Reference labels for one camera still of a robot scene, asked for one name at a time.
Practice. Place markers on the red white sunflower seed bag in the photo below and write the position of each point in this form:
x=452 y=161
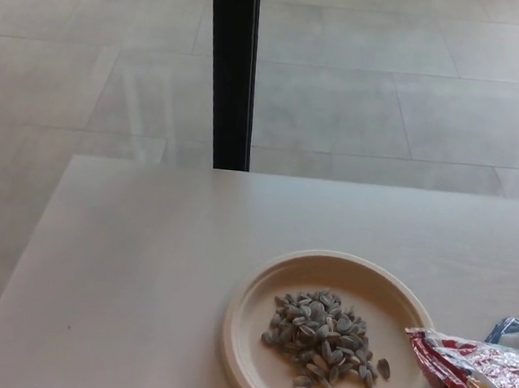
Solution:
x=474 y=377

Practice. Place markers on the round beige paper plate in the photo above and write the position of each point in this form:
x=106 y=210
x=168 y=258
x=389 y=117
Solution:
x=250 y=364

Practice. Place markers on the black vertical window post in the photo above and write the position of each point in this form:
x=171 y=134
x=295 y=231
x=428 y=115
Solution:
x=232 y=75

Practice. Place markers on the pile of sunflower seeds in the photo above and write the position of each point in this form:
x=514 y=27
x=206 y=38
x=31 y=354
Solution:
x=320 y=338

